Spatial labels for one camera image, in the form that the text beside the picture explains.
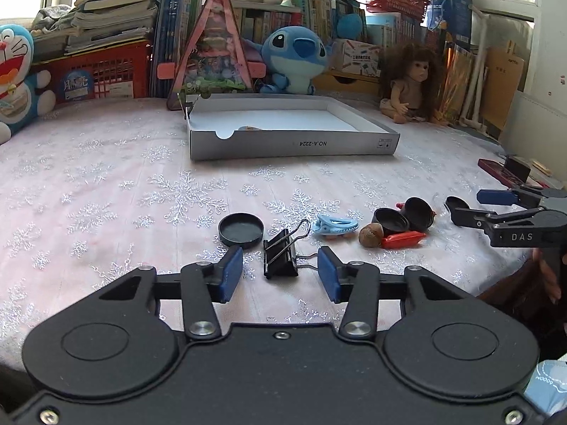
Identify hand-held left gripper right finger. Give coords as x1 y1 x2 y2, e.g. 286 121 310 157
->
317 245 466 341

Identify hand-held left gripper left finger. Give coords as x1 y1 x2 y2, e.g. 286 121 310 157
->
95 245 244 341

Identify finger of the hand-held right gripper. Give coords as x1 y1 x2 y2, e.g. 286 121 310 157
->
476 185 551 209
449 206 546 233

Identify black round lid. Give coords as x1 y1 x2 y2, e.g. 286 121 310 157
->
218 213 263 247
372 208 410 236
402 197 435 232

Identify light blue hair clip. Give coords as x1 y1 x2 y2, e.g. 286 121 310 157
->
311 215 359 236

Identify black binder clip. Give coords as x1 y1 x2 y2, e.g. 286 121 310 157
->
263 219 320 279
177 92 198 121

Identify brown hazelnut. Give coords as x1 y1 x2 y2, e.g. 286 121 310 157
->
359 222 384 248

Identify white cardboard box tray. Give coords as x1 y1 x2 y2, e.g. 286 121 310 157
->
184 95 400 161

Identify person's right hand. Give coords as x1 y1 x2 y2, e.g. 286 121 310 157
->
534 248 565 305

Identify dark red flat box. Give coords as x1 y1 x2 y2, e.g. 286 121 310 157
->
477 158 528 187

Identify small black box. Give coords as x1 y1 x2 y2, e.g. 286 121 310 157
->
503 155 531 182

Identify white board panel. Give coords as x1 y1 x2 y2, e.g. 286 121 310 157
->
498 91 567 178

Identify brown cardboard box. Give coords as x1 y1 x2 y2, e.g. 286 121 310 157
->
481 40 526 131

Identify shiny foil sheets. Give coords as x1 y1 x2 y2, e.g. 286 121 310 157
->
436 44 475 125

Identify white pipe rack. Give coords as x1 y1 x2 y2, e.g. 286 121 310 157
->
458 4 492 131

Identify brown-haired doll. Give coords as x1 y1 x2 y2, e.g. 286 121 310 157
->
380 42 444 124

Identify pink snowflake tablecloth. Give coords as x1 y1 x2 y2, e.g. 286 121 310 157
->
0 95 567 373

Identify light blue printed packet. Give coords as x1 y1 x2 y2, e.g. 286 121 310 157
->
527 358 567 417

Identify wooden shelf drawer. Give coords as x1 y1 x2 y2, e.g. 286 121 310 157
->
312 68 386 96

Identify blue paper bag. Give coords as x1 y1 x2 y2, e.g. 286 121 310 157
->
427 0 474 49

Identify white printed carton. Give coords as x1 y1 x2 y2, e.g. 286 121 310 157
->
332 39 382 78

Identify row of light blue books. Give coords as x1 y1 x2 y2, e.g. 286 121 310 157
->
365 11 428 47

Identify blue alien plush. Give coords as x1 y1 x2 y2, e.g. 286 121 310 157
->
241 25 335 96

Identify pink triangular toy house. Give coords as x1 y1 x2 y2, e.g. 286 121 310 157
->
157 0 266 109

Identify blue plush ball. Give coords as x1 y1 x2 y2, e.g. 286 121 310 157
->
337 13 364 40

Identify red plastic crate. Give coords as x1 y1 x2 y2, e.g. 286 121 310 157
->
31 40 153 104

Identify upright blue books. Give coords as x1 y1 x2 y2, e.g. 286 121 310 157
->
151 0 191 98

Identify row of shelf books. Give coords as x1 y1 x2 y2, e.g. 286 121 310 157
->
186 0 368 45

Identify stack of paper books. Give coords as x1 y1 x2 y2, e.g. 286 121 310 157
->
33 0 162 60

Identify blue cat plush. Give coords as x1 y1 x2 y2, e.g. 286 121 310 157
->
0 24 56 145

